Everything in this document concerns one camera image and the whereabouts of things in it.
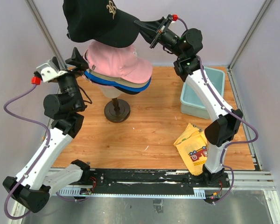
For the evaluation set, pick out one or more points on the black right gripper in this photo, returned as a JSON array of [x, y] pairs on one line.
[[153, 26]]

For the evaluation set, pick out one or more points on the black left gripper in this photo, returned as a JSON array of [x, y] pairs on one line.
[[77, 60]]

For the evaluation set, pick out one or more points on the blue cap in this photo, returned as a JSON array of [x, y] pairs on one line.
[[125, 87]]

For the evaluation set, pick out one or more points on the pink cap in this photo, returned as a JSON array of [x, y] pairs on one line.
[[118, 62]]

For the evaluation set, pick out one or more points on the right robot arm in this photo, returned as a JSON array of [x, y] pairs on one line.
[[188, 66]]

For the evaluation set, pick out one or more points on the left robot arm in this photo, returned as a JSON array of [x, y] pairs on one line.
[[31, 187]]

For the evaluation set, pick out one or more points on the cream mannequin head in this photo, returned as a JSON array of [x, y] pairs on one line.
[[110, 92]]

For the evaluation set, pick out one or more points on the light teal plastic bin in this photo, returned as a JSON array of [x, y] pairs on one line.
[[191, 103]]

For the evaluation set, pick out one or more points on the yellow printed cloth hat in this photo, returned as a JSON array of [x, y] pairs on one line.
[[192, 147]]

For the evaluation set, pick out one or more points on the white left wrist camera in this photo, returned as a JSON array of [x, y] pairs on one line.
[[48, 72]]

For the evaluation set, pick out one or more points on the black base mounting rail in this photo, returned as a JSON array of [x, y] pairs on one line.
[[154, 177]]

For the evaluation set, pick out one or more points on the white cable duct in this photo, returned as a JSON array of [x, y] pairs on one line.
[[132, 191]]

